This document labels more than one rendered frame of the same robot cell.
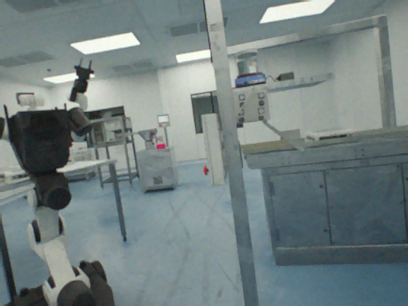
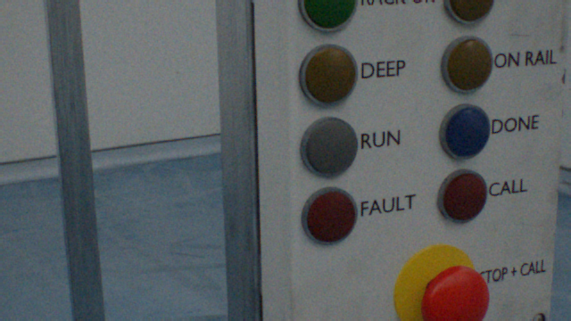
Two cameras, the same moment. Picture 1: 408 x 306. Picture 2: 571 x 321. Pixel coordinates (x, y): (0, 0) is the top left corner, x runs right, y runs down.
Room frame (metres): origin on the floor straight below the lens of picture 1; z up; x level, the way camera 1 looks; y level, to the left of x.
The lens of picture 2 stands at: (1.22, 0.20, 1.07)
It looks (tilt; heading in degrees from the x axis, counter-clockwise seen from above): 14 degrees down; 235
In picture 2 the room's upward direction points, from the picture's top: 1 degrees counter-clockwise
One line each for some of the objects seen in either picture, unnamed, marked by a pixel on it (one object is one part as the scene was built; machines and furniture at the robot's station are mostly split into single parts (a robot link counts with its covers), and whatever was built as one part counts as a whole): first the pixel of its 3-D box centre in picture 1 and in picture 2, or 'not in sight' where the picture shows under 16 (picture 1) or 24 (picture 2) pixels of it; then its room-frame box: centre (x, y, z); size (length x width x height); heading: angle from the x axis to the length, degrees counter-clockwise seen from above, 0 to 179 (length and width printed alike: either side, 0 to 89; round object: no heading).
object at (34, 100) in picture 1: (33, 103); not in sight; (1.27, 0.77, 1.32); 0.10 x 0.07 x 0.09; 132
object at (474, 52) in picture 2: not in sight; (469, 64); (0.91, -0.09, 1.01); 0.03 x 0.01 x 0.03; 167
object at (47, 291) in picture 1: (65, 286); not in sight; (1.26, 0.76, 0.28); 0.21 x 0.20 x 0.13; 42
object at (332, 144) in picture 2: not in sight; (330, 147); (0.98, -0.11, 0.98); 0.03 x 0.01 x 0.03; 167
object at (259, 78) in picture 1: (249, 82); not in sight; (1.66, -0.52, 1.32); 0.21 x 0.20 x 0.09; 167
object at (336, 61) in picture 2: not in sight; (330, 75); (0.98, -0.11, 1.01); 0.03 x 0.01 x 0.03; 167
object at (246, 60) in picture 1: (247, 63); not in sight; (1.67, -0.52, 1.46); 0.15 x 0.15 x 0.19
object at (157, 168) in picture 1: (158, 168); not in sight; (4.41, 0.53, 0.38); 0.63 x 0.57 x 0.76; 85
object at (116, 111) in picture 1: (105, 127); not in sight; (7.13, 2.26, 1.43); 1.32 x 0.01 x 1.11; 85
